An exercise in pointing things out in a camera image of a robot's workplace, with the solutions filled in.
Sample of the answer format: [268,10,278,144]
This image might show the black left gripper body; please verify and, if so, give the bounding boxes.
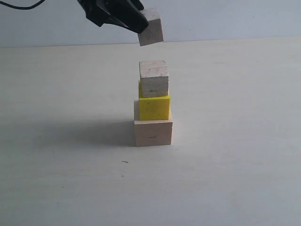
[77,0,112,27]

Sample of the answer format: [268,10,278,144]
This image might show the small wooden cube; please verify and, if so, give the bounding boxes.
[138,8,164,46]

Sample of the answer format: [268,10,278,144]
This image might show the medium wooden cube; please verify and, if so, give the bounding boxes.
[139,60,169,97]

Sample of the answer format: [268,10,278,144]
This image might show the yellow cube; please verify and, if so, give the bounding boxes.
[138,82,171,121]

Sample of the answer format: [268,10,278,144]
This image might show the large wooden cube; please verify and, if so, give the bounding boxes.
[134,98,174,147]

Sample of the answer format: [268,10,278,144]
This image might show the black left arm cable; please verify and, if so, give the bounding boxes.
[0,0,44,10]

